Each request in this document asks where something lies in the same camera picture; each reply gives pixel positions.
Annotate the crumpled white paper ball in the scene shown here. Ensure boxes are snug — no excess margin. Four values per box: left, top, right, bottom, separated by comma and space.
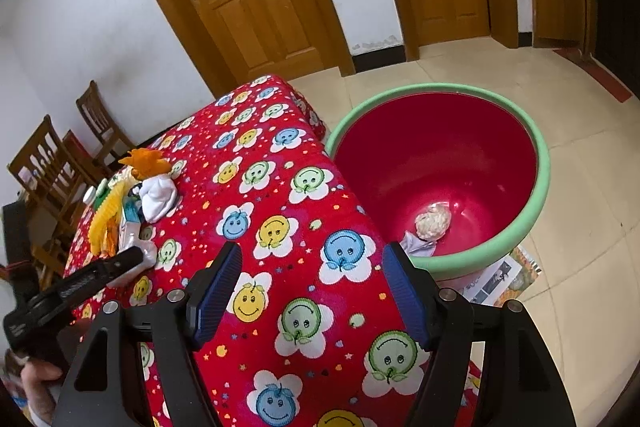
414, 202, 452, 242

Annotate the green flower-shaped container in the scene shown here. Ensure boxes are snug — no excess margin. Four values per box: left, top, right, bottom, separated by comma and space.
94, 172, 131, 210

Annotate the red flower-print tablecloth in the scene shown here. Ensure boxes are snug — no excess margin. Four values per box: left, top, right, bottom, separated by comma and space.
62, 74, 483, 427

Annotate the white blue plastic packet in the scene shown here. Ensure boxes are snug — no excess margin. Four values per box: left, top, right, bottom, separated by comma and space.
117, 222, 158, 269

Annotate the yellow ribbed wrapper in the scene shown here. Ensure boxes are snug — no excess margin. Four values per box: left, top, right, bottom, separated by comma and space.
89, 182, 126, 255

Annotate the orange frilly wrapper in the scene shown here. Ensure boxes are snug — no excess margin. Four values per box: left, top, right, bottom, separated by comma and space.
119, 148, 171, 180

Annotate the grey-white crumpled wrapper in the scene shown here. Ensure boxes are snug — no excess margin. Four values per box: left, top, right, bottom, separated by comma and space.
402, 231, 436, 258

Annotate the red basin with green rim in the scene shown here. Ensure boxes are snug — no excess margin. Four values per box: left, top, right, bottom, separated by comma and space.
324, 83, 551, 280

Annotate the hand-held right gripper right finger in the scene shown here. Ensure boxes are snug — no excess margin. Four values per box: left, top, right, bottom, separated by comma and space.
382, 241, 578, 427

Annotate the person's left hand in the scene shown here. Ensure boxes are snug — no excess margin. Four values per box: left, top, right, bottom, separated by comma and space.
5, 348, 66, 427

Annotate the large white paper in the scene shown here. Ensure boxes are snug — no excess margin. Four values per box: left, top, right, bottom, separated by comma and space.
137, 174, 180, 224

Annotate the printed newspaper sheet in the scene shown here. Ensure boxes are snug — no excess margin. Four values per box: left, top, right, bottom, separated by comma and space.
452, 247, 543, 308

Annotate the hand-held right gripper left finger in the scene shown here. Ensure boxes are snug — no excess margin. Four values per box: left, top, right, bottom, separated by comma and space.
52, 241, 244, 427

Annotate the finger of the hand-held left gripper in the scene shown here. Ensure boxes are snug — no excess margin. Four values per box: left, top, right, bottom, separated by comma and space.
30, 247, 143, 313

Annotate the dark furniture piece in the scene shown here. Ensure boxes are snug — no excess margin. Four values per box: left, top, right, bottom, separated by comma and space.
0, 202, 33, 273

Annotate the wooden chair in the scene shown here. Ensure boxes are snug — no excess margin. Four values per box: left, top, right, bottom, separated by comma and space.
76, 80, 136, 168
7, 114, 101, 228

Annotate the blue and white packet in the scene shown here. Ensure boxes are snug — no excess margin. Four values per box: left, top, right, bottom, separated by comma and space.
120, 197, 143, 228

